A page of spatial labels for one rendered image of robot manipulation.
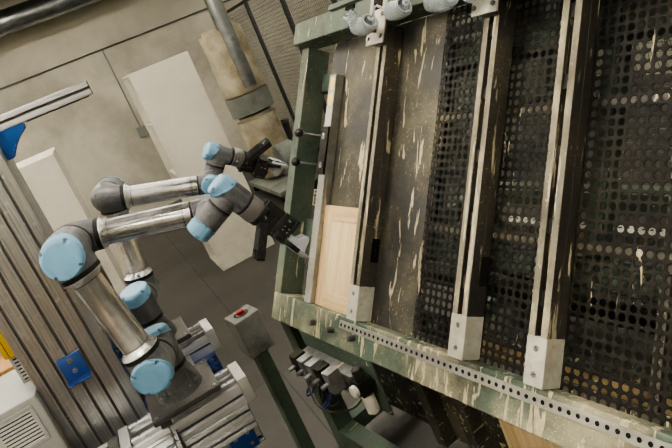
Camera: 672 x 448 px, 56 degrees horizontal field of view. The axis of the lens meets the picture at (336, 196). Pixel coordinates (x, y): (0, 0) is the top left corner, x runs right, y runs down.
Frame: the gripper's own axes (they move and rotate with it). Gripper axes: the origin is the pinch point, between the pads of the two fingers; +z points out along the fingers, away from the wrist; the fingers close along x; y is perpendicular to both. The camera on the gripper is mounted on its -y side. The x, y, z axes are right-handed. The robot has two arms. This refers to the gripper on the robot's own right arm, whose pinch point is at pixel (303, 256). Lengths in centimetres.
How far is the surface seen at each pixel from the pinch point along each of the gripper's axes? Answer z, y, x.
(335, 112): 3, 58, 67
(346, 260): 34, 10, 43
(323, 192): 19, 28, 64
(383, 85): 0, 67, 31
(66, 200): -42, -54, 272
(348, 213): 25, 25, 46
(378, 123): 6, 55, 29
